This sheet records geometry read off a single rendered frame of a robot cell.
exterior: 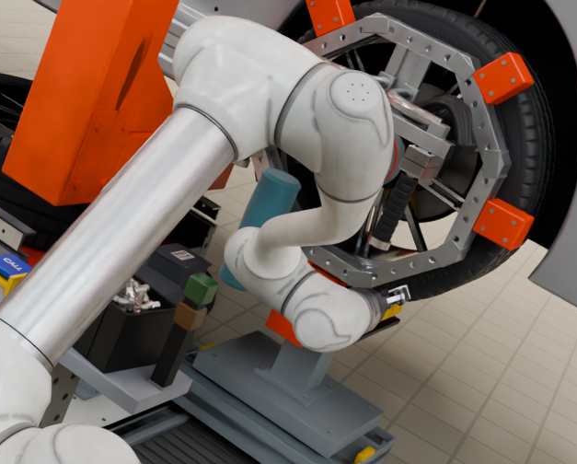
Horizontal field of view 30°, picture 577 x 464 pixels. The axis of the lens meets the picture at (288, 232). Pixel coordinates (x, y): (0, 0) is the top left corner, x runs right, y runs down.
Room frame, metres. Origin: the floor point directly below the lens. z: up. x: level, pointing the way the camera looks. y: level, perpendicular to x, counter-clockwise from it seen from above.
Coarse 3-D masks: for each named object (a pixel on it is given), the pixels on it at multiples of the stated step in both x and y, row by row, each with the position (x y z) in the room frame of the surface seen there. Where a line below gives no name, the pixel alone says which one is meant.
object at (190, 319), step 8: (184, 304) 1.66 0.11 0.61; (176, 312) 1.66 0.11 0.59; (184, 312) 1.65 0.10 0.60; (192, 312) 1.65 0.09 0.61; (200, 312) 1.65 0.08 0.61; (176, 320) 1.65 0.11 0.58; (184, 320) 1.65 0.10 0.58; (192, 320) 1.64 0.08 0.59; (200, 320) 1.67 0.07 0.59; (184, 328) 1.65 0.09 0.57; (192, 328) 1.65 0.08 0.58
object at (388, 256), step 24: (360, 48) 2.39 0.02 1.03; (384, 48) 2.46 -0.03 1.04; (456, 96) 2.29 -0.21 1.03; (408, 144) 2.36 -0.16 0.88; (288, 168) 2.39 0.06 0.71; (312, 192) 2.45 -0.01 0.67; (384, 192) 2.32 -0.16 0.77; (432, 192) 2.28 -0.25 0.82; (456, 192) 2.26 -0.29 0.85; (408, 216) 2.29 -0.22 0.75; (360, 240) 2.32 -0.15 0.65
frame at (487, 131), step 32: (352, 32) 2.28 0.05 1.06; (384, 32) 2.26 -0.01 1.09; (416, 32) 2.24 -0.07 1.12; (448, 64) 2.20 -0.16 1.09; (480, 64) 2.24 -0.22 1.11; (480, 96) 2.17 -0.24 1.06; (480, 128) 2.17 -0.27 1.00; (256, 160) 2.32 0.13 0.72; (480, 192) 2.13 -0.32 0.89; (320, 256) 2.23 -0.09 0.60; (416, 256) 2.16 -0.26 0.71; (448, 256) 2.13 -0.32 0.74
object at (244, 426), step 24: (192, 360) 2.40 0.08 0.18; (192, 384) 2.31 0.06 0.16; (216, 384) 2.35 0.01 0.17; (192, 408) 2.30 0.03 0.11; (216, 408) 2.28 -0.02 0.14; (240, 408) 2.32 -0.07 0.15; (240, 432) 2.25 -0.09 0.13; (264, 432) 2.23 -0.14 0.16; (384, 432) 2.49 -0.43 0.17; (264, 456) 2.22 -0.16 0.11; (288, 456) 2.20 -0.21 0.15; (312, 456) 2.24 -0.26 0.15; (336, 456) 2.24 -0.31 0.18; (360, 456) 2.29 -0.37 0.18; (384, 456) 2.46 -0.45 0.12
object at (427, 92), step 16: (432, 96) 2.47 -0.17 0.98; (448, 112) 2.45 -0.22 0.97; (448, 160) 2.43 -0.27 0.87; (464, 160) 2.42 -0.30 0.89; (480, 160) 2.43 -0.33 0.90; (448, 176) 2.43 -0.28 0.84; (464, 176) 2.42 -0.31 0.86; (416, 192) 2.45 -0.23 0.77; (464, 192) 2.41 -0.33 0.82; (384, 208) 2.47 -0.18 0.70; (432, 208) 2.43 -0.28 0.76; (448, 208) 2.42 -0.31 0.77
